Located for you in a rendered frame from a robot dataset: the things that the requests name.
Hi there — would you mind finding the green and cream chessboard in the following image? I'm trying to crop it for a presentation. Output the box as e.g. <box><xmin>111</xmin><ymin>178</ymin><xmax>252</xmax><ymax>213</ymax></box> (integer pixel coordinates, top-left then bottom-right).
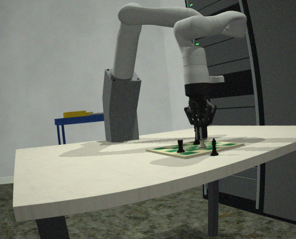
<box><xmin>146</xmin><ymin>140</ymin><xmax>244</xmax><ymax>159</ymax></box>

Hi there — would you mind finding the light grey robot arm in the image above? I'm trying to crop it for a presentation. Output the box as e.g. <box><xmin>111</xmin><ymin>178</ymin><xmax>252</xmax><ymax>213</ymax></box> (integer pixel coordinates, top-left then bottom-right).
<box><xmin>112</xmin><ymin>2</ymin><xmax>247</xmax><ymax>85</ymax></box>

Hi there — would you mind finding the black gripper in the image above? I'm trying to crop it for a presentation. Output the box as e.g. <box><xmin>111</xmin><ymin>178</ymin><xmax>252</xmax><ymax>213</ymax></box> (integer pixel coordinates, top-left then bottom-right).
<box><xmin>184</xmin><ymin>83</ymin><xmax>217</xmax><ymax>141</ymax></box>

